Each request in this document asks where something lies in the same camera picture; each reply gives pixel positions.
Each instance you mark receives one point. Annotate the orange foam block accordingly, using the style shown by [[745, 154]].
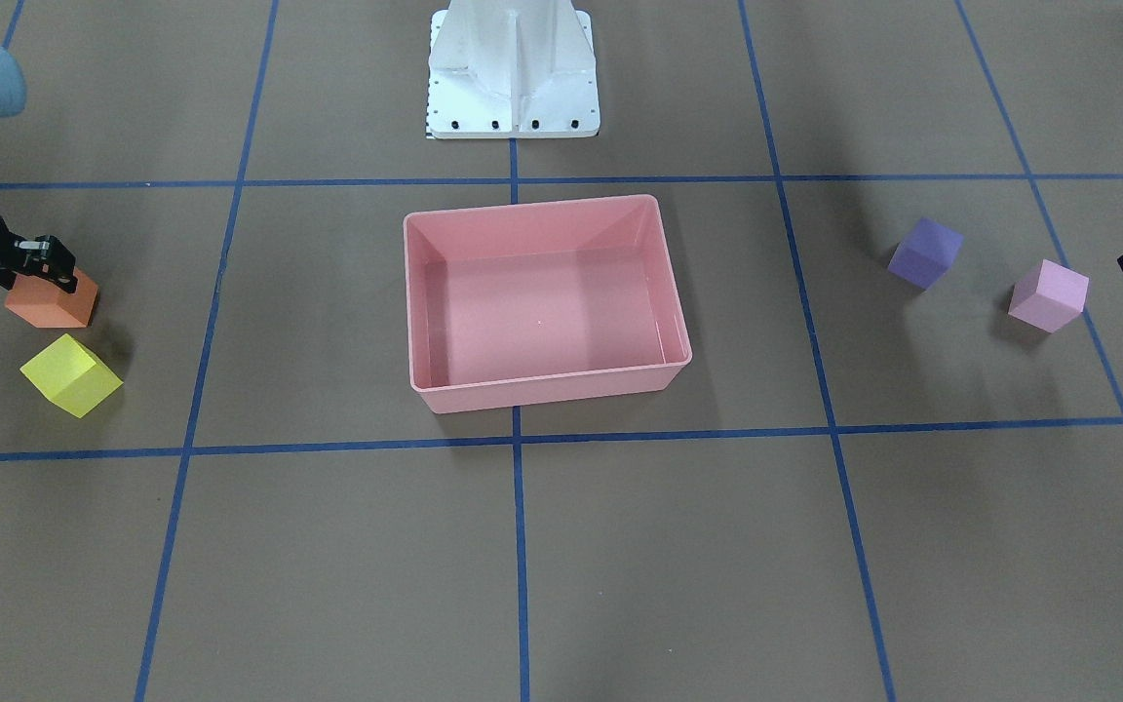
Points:
[[44, 306]]

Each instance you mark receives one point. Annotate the pink foam block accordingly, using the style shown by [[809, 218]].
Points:
[[1049, 296]]

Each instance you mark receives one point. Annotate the pink plastic bin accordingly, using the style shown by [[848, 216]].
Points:
[[540, 303]]

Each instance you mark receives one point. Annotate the yellow foam block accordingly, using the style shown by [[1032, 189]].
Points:
[[69, 375]]

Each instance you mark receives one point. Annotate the purple foam block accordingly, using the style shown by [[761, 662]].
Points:
[[927, 254]]

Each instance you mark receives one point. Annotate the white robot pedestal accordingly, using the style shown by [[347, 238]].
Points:
[[512, 70]]

